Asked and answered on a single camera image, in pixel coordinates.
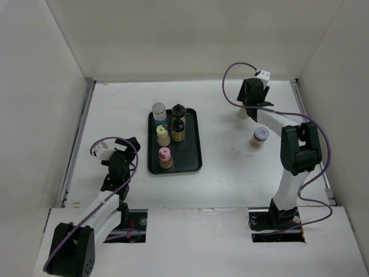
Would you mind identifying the yellow cap spice bottle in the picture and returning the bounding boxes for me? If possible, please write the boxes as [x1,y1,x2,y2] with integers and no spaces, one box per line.
[156,125,171,147]

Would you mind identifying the pink cap spice bottle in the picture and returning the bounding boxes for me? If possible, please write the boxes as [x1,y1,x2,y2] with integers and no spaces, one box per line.
[159,147,174,170]

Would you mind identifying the white lid red label jar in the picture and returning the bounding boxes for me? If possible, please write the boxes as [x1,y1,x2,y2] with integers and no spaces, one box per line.
[250,126,269,149]

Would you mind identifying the tall blue label bottle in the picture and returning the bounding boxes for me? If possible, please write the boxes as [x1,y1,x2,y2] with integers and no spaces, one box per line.
[152,102,168,128]

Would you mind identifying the black knob cap bottle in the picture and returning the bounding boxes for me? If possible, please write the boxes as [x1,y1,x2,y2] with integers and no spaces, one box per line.
[172,103,186,123]

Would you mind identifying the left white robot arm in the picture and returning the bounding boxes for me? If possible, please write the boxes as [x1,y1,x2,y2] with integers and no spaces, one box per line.
[43,136,141,276]

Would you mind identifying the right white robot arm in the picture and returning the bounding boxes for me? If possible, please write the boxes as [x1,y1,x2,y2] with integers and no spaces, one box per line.
[237,77,322,231]

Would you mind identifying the black rectangular plastic tray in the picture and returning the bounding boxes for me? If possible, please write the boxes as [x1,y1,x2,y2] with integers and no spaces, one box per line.
[147,108,202,175]

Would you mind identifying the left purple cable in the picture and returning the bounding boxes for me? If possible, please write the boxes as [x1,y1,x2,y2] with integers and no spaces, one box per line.
[43,137,144,274]

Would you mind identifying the purple cable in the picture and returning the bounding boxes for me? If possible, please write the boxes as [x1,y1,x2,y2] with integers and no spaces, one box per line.
[43,137,144,274]
[221,62,333,236]

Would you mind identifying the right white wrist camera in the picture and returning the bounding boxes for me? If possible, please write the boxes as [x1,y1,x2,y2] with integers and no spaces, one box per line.
[255,70,270,87]

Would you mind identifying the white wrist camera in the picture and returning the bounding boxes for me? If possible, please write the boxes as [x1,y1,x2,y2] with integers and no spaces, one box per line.
[91,141,115,160]
[255,70,270,87]

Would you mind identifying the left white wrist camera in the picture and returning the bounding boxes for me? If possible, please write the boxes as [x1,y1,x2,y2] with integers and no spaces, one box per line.
[91,141,115,160]

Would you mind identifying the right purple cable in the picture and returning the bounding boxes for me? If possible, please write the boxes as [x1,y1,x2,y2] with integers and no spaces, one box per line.
[221,62,333,236]

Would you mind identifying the left aluminium table rail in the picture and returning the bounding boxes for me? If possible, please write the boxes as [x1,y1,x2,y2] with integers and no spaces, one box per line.
[54,77,96,208]

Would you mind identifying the aluminium table rail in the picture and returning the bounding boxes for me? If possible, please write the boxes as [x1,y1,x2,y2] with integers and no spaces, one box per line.
[287,81,337,206]
[54,77,96,208]

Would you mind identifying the right aluminium table rail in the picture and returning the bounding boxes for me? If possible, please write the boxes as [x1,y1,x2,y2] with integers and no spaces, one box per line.
[287,81,337,206]

